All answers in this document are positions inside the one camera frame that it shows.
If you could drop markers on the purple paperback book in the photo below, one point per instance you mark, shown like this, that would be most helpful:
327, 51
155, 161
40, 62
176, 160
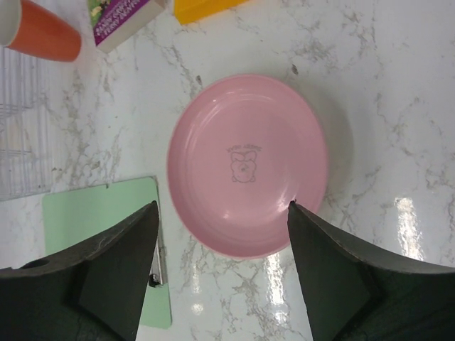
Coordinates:
115, 21

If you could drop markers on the pink plate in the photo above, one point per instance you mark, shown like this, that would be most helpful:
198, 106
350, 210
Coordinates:
242, 151

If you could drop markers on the orange mug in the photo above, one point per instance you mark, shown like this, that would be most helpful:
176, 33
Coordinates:
29, 28

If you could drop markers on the green clipboard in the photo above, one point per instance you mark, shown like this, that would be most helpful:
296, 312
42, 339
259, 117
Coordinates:
73, 216

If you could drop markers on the orange mat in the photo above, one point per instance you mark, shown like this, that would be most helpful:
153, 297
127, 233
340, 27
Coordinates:
189, 11

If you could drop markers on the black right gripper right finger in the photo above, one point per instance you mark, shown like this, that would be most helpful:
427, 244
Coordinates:
355, 290

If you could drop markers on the white wire dish rack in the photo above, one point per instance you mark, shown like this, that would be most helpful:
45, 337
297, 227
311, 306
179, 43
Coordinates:
25, 151

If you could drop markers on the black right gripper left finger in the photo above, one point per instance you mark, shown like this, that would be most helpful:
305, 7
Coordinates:
93, 290

